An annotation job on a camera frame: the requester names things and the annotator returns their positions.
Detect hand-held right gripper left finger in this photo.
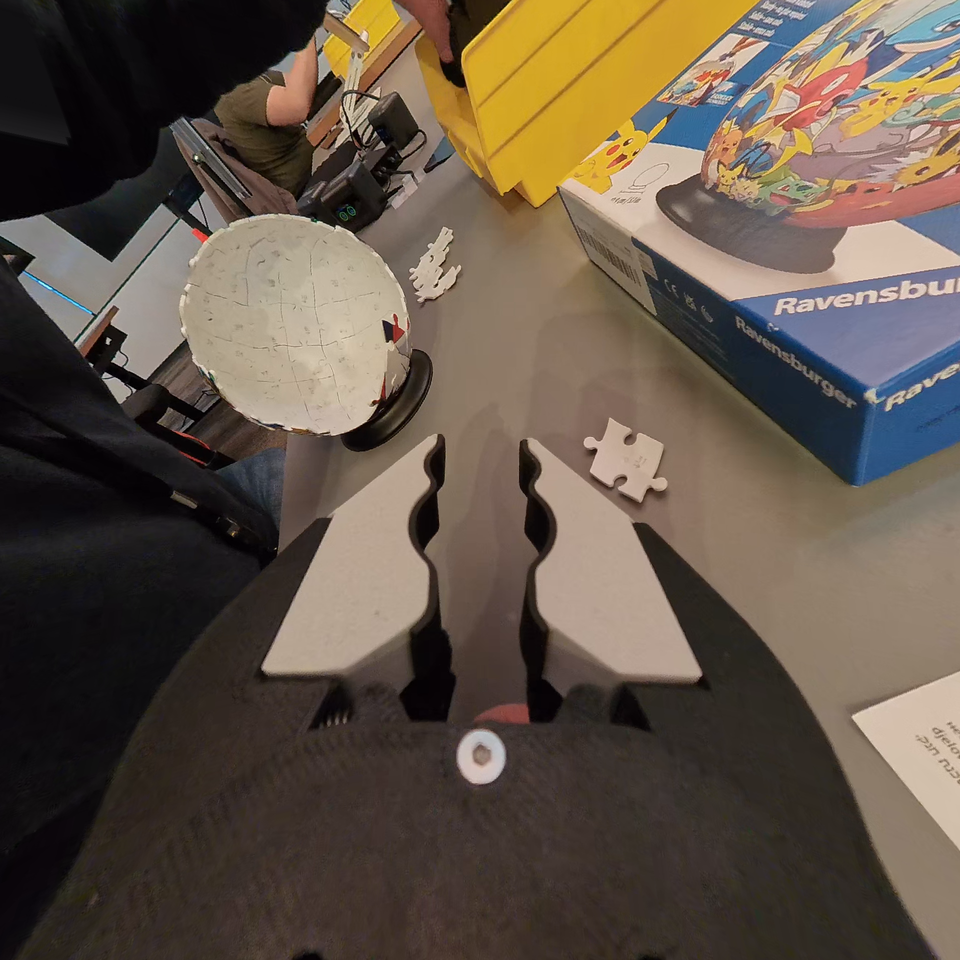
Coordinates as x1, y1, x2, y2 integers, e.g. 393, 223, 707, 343
261, 432, 457, 721

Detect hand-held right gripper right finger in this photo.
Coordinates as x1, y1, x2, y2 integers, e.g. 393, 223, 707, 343
519, 437, 704, 723

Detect yellow cardboard box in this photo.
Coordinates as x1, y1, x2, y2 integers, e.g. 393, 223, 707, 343
414, 0, 760, 209

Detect white joined puzzle pieces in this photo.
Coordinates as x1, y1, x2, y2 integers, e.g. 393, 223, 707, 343
583, 417, 669, 504

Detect heap of white puzzle pieces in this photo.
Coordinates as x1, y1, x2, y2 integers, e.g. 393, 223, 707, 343
408, 226, 463, 304

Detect colourful puzzle ball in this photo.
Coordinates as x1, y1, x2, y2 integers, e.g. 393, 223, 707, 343
178, 213, 412, 438

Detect person's left forearm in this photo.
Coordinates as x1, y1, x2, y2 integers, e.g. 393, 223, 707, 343
0, 0, 328, 224

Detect black round ball stand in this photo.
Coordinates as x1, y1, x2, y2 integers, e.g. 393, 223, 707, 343
341, 348, 435, 453

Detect blue white puzzle box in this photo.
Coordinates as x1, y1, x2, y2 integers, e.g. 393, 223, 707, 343
558, 0, 960, 487

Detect person's left hand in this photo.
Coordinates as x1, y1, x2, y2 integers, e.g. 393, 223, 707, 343
393, 0, 456, 66

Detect small yellow bin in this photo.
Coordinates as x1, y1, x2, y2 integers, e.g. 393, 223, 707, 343
322, 0, 400, 72

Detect black electronic device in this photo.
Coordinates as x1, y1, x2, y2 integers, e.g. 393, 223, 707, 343
360, 91, 421, 151

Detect white desk stand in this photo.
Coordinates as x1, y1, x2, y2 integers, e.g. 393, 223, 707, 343
324, 13, 373, 148

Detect person's blue jeans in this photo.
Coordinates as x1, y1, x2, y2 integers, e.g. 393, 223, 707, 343
217, 446, 288, 528

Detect metal key clip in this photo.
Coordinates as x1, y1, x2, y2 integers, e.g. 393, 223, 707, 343
168, 487, 250, 543

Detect black charger with green display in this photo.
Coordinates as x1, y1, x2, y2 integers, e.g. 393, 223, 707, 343
298, 161, 388, 232

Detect white printed paper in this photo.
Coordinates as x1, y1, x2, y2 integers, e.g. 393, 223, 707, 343
852, 669, 960, 854

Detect black charger with cables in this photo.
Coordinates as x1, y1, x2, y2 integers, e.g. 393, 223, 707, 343
341, 88, 430, 205

